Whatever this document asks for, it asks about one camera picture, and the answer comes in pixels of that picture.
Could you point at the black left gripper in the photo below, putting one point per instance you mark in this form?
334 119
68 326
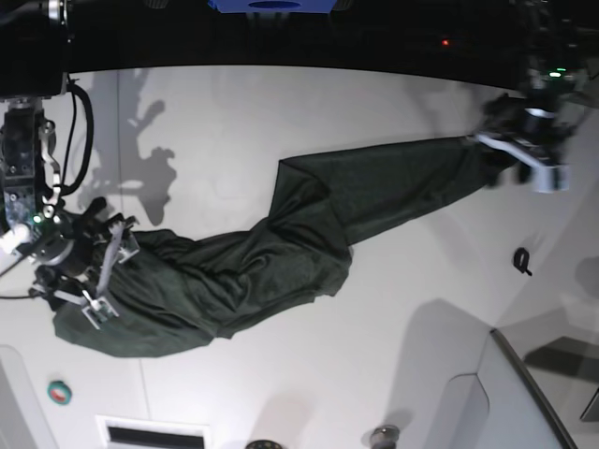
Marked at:
534 136

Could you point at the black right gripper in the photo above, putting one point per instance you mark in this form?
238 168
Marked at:
81 248

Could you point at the dark green t-shirt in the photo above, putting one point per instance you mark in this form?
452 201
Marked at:
178 294

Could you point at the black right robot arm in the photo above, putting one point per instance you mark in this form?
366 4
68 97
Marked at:
35 49

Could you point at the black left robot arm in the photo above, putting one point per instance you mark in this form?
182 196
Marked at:
554 74

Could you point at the small black clip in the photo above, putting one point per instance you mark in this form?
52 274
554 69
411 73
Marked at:
521 261

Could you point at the green red tape roll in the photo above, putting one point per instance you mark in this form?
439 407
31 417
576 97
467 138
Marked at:
59 392

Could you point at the white slotted vent plate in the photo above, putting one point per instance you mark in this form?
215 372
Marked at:
119 432

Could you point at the round metal knob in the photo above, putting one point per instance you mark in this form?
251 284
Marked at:
384 437

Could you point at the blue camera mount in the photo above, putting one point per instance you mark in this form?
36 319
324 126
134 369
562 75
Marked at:
272 6

